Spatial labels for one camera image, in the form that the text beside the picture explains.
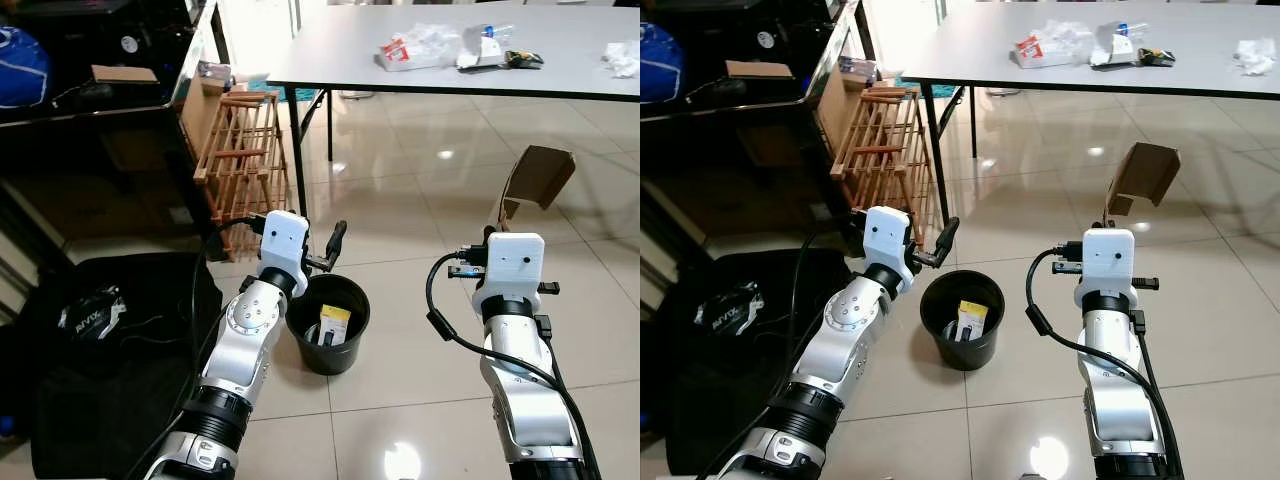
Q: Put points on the tall brown cardboard carton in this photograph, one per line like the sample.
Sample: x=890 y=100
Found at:
x=200 y=115
x=835 y=110

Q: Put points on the black rubbish bin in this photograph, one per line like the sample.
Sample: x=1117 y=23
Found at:
x=965 y=352
x=330 y=358

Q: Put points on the brown cardboard box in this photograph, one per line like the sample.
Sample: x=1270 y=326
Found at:
x=540 y=178
x=1145 y=175

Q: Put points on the clear plastic bag red print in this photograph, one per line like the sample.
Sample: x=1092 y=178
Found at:
x=415 y=48
x=1045 y=46

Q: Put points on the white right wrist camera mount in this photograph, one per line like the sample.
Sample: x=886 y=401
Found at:
x=1107 y=262
x=513 y=265

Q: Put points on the black TV cabinet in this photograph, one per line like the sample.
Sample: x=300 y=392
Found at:
x=750 y=150
x=120 y=160

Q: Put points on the clear plastic bottle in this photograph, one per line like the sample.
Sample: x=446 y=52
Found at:
x=1115 y=43
x=482 y=45

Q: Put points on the yellow packet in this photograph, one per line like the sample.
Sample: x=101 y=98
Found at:
x=336 y=320
x=972 y=315

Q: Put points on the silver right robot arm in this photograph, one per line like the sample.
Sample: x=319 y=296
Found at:
x=520 y=400
x=1115 y=400

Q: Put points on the grey folding table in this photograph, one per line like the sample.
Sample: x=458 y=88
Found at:
x=1100 y=80
x=450 y=80

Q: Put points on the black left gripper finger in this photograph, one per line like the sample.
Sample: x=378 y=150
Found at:
x=946 y=240
x=337 y=242

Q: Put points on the large black bag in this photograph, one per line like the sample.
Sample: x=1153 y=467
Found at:
x=90 y=400
x=720 y=400

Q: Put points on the flat cardboard box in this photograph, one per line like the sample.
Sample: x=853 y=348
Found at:
x=760 y=70
x=125 y=74

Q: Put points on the wooden rack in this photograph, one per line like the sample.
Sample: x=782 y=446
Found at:
x=240 y=160
x=880 y=150

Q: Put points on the black pouch white lettering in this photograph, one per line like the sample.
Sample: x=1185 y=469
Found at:
x=728 y=312
x=92 y=312

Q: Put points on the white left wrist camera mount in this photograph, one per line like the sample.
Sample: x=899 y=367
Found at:
x=283 y=245
x=888 y=238

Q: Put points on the teal floor mat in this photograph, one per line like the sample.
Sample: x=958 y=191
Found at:
x=915 y=87
x=280 y=91

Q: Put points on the white crumpled plastic wrapper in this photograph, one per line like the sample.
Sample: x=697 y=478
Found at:
x=1255 y=56
x=622 y=58

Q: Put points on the dark snack wrapper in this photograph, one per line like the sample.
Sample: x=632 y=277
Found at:
x=525 y=60
x=1158 y=58

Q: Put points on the blue bag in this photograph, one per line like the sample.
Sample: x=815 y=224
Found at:
x=658 y=65
x=20 y=68

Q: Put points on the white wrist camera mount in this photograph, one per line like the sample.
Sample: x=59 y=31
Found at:
x=1107 y=262
x=283 y=245
x=888 y=238
x=513 y=265

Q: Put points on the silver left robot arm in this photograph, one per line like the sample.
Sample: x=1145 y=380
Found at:
x=850 y=330
x=240 y=335

